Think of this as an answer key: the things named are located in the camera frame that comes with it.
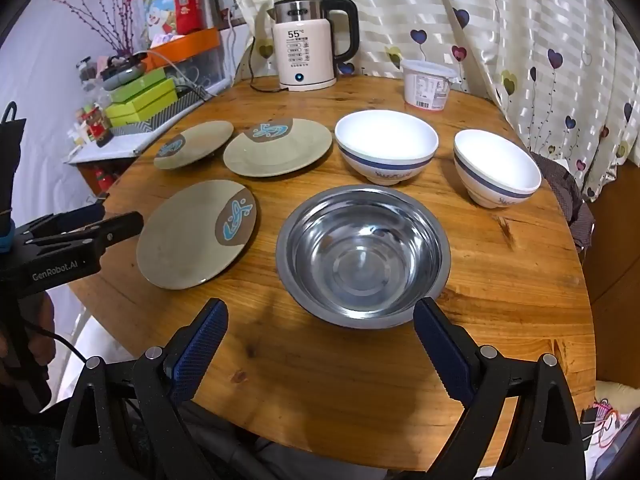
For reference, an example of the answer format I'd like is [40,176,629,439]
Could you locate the colourful printed bag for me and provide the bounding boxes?
[127,0,178,43]

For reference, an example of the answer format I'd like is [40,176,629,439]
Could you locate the white electric kettle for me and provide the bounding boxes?
[266,0,361,93]

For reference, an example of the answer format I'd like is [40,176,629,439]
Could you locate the person's grey trousers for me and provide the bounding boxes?
[120,400,481,480]

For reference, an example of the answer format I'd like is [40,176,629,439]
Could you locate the clear storage box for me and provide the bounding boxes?
[165,49,227,98]

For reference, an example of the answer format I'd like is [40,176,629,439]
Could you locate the white bowl with blue band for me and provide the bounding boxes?
[453,129,543,209]
[334,109,439,187]

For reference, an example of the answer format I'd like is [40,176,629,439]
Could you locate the grey oval case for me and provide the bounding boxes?
[100,57,148,90]

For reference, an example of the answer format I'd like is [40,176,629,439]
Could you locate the heart print curtain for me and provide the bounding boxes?
[225,0,640,203]

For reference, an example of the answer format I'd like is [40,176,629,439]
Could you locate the person's left hand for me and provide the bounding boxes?
[0,290,57,386]

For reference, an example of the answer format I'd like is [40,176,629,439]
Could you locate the wooden cabinet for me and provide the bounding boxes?
[582,162,640,391]

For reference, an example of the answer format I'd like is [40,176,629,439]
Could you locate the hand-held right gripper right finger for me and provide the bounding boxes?
[412,297,587,480]

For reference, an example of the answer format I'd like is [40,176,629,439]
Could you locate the stainless steel bowl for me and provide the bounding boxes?
[275,184,452,330]

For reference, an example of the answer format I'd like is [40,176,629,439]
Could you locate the black kettle cable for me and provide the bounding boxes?
[248,37,292,94]

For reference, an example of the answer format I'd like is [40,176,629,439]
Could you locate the red figurine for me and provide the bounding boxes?
[75,102,113,148]

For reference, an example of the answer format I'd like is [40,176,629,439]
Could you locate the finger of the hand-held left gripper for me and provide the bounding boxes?
[17,200,108,242]
[22,211,145,261]

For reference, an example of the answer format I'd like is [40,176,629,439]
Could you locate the white shelf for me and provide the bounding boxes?
[62,125,153,166]

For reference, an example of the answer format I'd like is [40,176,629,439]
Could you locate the orange box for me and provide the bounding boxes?
[145,27,223,68]

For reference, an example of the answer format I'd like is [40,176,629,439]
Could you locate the purple decorative branches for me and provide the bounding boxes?
[50,0,138,61]

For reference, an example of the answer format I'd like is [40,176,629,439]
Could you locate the white plastic tub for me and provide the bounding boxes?
[401,59,460,111]

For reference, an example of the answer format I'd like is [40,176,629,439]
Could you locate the dark cloth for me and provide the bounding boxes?
[530,152,596,253]

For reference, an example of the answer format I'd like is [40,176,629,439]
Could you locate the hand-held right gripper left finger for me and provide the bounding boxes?
[56,297,231,480]

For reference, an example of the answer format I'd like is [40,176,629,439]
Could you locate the lime green box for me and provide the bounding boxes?
[105,89,181,128]

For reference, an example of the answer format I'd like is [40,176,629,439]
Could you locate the beige plate with blue pattern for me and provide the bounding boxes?
[222,118,334,178]
[153,121,235,171]
[136,180,258,291]

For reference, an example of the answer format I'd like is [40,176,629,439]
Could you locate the striped box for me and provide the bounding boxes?
[110,91,211,137]

